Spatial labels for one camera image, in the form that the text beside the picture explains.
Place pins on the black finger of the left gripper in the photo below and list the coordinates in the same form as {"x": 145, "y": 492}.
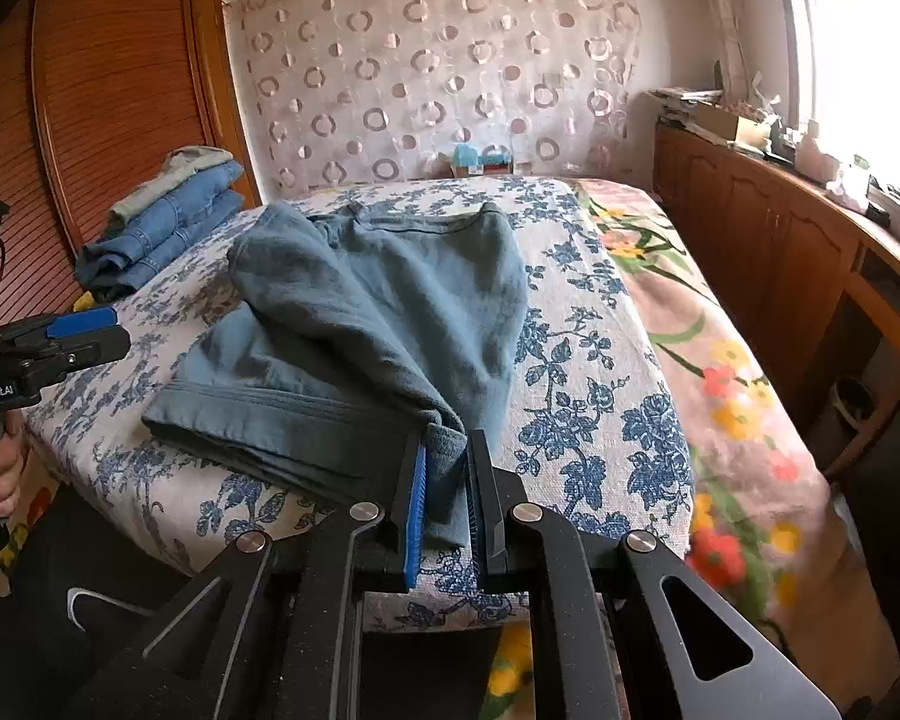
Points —
{"x": 92, "y": 347}

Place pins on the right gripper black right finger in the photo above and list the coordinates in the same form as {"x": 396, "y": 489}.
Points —
{"x": 499, "y": 544}

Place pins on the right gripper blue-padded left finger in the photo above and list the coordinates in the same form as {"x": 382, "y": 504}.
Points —
{"x": 408, "y": 510}

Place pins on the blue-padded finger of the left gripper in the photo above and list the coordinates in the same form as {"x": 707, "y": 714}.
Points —
{"x": 78, "y": 323}

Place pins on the teal blue shorts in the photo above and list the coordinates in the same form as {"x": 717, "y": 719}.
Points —
{"x": 353, "y": 331}

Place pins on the person's left hand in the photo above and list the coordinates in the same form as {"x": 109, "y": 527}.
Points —
{"x": 13, "y": 456}

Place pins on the folded blue denim jeans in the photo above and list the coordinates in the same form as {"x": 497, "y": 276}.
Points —
{"x": 119, "y": 263}

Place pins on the blue floral white bedspread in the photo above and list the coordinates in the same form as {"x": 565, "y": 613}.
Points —
{"x": 183, "y": 508}

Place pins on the folded grey-green pants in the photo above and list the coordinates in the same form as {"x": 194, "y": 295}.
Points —
{"x": 177, "y": 168}

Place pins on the brown wooden slatted wardrobe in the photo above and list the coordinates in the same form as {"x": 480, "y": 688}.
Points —
{"x": 93, "y": 95}

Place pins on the colourful flower blanket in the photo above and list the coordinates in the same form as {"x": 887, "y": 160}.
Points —
{"x": 727, "y": 427}

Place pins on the tissue box with blue bag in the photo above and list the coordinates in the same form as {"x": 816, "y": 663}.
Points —
{"x": 468, "y": 161}

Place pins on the pink circle-patterned curtain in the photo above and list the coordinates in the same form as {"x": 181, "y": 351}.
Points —
{"x": 341, "y": 92}

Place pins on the long wooden cabinet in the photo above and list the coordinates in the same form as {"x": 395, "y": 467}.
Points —
{"x": 813, "y": 288}

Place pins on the stack of papers on cabinet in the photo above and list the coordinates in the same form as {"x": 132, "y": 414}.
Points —
{"x": 678, "y": 103}

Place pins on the cardboard box on cabinet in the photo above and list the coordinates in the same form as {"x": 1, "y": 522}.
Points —
{"x": 732, "y": 127}

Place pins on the pink bottle on cabinet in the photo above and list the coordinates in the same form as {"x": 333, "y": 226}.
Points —
{"x": 811, "y": 161}

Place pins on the side window curtain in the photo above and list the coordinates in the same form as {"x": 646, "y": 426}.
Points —
{"x": 725, "y": 16}

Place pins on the window with wooden frame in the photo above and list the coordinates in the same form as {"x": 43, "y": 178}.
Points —
{"x": 845, "y": 58}

